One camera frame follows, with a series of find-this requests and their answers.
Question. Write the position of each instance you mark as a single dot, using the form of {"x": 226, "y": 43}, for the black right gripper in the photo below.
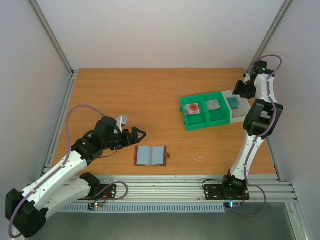
{"x": 243, "y": 88}

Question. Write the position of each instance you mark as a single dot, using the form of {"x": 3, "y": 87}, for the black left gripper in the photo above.
{"x": 134, "y": 139}

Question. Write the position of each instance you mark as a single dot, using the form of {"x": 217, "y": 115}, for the brown leather card holder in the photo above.
{"x": 152, "y": 156}

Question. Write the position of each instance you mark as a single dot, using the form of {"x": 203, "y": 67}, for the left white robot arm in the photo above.
{"x": 29, "y": 209}

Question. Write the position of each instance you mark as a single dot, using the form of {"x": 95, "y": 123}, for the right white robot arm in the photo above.
{"x": 259, "y": 123}

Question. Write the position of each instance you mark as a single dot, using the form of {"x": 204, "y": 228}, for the teal card stack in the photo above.
{"x": 233, "y": 103}

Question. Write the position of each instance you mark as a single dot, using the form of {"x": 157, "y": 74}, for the white bin with teal cards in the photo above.
{"x": 239, "y": 114}

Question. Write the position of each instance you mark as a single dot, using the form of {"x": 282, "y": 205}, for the green bin with VIP cards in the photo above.
{"x": 220, "y": 116}

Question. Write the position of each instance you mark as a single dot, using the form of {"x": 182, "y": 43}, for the white VIP card stack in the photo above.
{"x": 213, "y": 105}

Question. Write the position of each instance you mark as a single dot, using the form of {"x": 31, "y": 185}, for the red circle card stack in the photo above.
{"x": 192, "y": 109}

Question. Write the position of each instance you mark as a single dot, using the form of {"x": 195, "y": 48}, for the green bin with red cards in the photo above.
{"x": 194, "y": 122}

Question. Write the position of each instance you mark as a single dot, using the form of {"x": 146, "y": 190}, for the left controller board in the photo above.
{"x": 95, "y": 206}

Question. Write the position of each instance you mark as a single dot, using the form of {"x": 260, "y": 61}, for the controller board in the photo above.
{"x": 232, "y": 205}
{"x": 95, "y": 206}

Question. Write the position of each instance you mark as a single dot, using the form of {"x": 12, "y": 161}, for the right controller board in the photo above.
{"x": 232, "y": 205}

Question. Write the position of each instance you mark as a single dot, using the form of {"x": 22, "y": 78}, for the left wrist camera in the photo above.
{"x": 120, "y": 123}

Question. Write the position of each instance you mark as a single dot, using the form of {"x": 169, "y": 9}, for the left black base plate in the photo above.
{"x": 105, "y": 192}

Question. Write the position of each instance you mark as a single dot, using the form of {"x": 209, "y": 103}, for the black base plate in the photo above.
{"x": 213, "y": 192}
{"x": 105, "y": 192}

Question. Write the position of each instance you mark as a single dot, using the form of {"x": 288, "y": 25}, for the grey slotted cable duct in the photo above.
{"x": 144, "y": 208}

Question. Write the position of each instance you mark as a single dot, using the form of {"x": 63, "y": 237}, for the left aluminium frame post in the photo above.
{"x": 44, "y": 22}

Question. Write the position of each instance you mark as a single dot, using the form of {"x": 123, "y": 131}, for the aluminium frame post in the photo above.
{"x": 271, "y": 31}
{"x": 44, "y": 22}

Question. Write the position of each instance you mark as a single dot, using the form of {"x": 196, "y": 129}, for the right aluminium frame post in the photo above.
{"x": 271, "y": 31}

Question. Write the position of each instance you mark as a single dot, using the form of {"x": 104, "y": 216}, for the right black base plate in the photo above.
{"x": 213, "y": 192}

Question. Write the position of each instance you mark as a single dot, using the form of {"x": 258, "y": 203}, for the aluminium front rail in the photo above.
{"x": 166, "y": 189}

